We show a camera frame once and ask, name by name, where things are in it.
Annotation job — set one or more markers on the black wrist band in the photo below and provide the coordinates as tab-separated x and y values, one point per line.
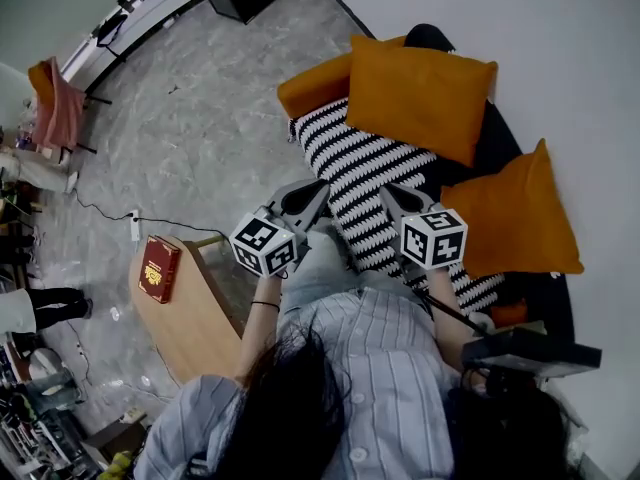
265	304

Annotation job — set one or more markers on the person's striped shirt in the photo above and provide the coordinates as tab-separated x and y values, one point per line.
390	368

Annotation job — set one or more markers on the person's right forearm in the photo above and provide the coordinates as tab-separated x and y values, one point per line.
447	308

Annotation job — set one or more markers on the orange sofa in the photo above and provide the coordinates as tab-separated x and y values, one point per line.
315	83

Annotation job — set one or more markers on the person's left forearm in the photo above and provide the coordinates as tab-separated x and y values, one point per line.
260	328

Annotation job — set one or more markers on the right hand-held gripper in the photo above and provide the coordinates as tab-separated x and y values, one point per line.
432	238

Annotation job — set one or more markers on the black chest-worn device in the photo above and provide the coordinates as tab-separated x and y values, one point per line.
530	355

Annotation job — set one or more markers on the black shoulder bag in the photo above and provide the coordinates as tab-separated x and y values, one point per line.
112	28

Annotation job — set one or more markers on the dark bottle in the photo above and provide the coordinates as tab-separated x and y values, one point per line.
125	3

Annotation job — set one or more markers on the red book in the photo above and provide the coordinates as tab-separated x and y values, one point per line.
159	270

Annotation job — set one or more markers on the white power strip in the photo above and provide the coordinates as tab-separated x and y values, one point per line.
134	225

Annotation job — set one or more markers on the person's grey trousers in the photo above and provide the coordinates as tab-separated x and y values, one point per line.
320	263

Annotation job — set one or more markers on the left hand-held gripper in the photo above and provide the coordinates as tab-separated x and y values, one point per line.
260	240

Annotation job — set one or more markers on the wooden side table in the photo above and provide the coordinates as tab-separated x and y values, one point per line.
200	328

